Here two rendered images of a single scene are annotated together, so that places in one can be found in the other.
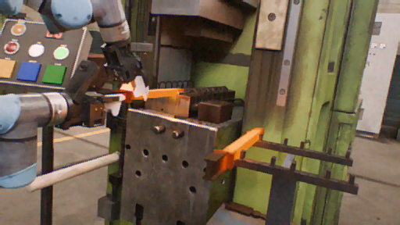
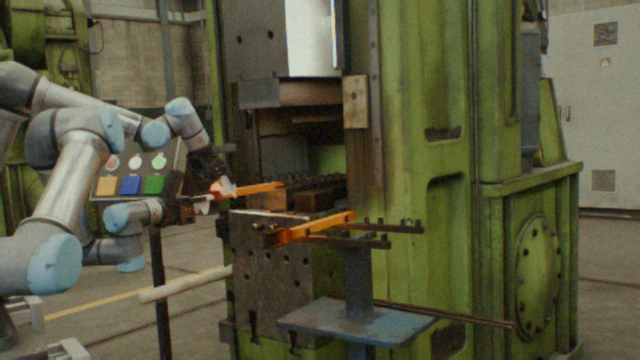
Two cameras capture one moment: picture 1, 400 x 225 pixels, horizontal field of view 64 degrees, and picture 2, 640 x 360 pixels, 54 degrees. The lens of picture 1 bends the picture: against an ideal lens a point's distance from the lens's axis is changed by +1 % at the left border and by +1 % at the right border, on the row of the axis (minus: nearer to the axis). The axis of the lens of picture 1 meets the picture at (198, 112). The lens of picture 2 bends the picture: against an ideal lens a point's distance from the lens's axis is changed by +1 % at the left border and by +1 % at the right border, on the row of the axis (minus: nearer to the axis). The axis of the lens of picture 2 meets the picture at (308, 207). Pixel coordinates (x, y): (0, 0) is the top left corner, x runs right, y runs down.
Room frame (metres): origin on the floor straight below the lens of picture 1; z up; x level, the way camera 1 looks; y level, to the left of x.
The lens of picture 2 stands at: (-0.94, -0.50, 1.25)
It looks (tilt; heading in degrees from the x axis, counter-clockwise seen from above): 9 degrees down; 12
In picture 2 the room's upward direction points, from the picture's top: 3 degrees counter-clockwise
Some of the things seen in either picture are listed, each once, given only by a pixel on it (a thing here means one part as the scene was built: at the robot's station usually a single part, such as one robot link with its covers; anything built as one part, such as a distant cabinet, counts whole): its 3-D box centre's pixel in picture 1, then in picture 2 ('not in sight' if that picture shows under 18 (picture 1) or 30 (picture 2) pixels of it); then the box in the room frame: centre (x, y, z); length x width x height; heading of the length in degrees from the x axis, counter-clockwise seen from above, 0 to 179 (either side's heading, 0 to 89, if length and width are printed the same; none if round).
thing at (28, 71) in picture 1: (29, 72); (131, 186); (1.23, 0.66, 1.01); 0.07 x 0.05 x 0.07; 87
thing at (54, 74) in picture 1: (55, 75); (155, 185); (1.22, 0.56, 1.01); 0.07 x 0.05 x 0.07; 87
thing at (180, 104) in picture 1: (194, 98); (303, 190); (1.35, 0.02, 0.96); 0.42 x 0.20 x 0.09; 152
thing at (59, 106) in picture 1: (51, 108); (150, 212); (0.71, 0.33, 0.99); 0.08 x 0.05 x 0.08; 62
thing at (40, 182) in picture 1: (78, 169); (189, 283); (1.25, 0.47, 0.62); 0.44 x 0.05 x 0.05; 152
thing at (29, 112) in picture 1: (16, 114); (126, 217); (0.64, 0.37, 0.98); 0.11 x 0.08 x 0.09; 152
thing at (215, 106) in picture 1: (216, 111); (315, 200); (1.13, -0.06, 0.95); 0.12 x 0.08 x 0.06; 152
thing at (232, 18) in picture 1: (203, 10); (298, 93); (1.35, 0.02, 1.32); 0.42 x 0.20 x 0.10; 152
